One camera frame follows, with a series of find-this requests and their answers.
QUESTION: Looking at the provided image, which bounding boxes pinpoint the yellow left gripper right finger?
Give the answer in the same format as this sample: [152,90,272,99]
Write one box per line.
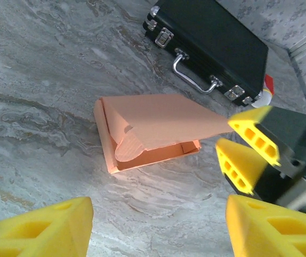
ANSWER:
[225,194,306,257]

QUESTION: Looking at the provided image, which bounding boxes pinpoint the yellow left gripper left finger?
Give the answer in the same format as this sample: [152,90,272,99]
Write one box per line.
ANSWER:
[0,196,95,257]

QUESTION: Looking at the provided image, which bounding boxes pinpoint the brown cardboard paper box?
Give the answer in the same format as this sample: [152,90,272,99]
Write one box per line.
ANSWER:
[93,93,235,175]

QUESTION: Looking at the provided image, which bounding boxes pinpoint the red and white object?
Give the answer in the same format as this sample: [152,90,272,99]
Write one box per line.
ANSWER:
[251,74,276,108]

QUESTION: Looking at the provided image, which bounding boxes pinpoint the black case with metal latches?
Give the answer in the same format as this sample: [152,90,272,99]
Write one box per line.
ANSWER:
[142,0,270,108]

